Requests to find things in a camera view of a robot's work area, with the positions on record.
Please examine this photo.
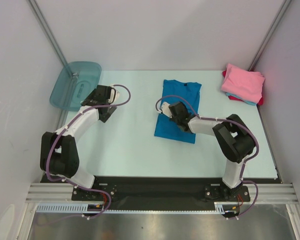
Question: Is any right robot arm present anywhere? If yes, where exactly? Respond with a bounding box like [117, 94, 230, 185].
[161, 101, 259, 201]

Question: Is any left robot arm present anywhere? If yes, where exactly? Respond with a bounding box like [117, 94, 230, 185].
[40, 85, 120, 200]

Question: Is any teal translucent plastic bin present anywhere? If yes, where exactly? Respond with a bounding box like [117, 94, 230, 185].
[49, 61, 102, 112]

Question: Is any light blue folded t-shirt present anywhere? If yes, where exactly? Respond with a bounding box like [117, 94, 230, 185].
[225, 92, 257, 106]

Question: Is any pink folded t-shirt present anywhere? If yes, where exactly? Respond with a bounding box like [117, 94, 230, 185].
[220, 62, 266, 103]

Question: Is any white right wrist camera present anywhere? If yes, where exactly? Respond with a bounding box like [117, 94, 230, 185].
[157, 101, 173, 119]

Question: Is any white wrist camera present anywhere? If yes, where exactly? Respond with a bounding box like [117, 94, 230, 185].
[108, 85, 120, 105]
[157, 101, 173, 119]

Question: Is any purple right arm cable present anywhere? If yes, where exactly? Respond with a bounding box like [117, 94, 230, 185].
[155, 94, 261, 221]

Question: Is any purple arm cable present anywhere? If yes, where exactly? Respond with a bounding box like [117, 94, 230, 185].
[45, 84, 132, 221]
[155, 94, 261, 221]

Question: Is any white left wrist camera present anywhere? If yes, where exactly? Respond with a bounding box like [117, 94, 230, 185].
[108, 85, 120, 105]

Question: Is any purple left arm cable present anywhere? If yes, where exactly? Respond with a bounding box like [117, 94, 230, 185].
[45, 84, 132, 221]

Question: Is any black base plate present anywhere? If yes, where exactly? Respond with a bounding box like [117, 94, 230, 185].
[40, 176, 282, 211]

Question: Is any white slotted cable duct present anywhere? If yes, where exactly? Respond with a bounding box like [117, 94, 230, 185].
[36, 203, 238, 215]

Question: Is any aluminium front rail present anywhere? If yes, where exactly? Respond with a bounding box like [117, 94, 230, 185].
[25, 183, 299, 205]

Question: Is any left aluminium frame post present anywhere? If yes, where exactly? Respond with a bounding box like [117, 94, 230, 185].
[26, 0, 68, 66]

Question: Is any aluminium frame post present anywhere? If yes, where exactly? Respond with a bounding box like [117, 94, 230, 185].
[26, 0, 68, 66]
[247, 0, 294, 71]

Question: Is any right aluminium frame post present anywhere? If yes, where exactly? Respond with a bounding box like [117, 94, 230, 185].
[247, 0, 294, 71]

